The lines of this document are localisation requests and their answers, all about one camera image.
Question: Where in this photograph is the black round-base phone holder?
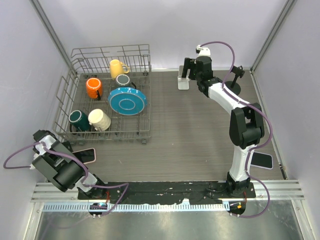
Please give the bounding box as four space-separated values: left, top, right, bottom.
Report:
224 65 245 96

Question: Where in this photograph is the white phone stand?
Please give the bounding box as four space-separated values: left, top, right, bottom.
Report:
177 65 190 91

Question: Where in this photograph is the cream ribbed cup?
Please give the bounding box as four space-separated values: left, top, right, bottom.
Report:
88 108 111 132

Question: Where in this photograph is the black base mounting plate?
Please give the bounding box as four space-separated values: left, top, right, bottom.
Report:
77 181 256 205

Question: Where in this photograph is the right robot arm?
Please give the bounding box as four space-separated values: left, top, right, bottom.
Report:
181 56 265 198

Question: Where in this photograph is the dark grey mug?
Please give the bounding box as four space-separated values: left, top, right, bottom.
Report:
115 74 137 89

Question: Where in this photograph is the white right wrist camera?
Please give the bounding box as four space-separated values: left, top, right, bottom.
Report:
195 45 211 58

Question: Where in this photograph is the pink-cased phone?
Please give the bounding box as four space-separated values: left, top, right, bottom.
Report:
73 148 97 165

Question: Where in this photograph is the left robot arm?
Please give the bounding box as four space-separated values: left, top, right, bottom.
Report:
32 130 107 200

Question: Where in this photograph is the yellow mug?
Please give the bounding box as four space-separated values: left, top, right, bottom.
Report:
109 59 130 79

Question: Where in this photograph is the dark teal mug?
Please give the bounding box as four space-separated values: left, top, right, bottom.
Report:
68 110 91 132

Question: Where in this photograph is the purple-cased phone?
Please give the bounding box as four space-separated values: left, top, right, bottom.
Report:
250 152 274 170

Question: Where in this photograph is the grey wire dish rack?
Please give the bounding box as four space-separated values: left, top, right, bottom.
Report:
52 44 152 144

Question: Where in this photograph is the orange mug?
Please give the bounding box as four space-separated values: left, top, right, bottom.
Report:
85 77 103 101

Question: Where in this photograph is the blue plate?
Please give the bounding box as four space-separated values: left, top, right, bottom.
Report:
107 87 148 116

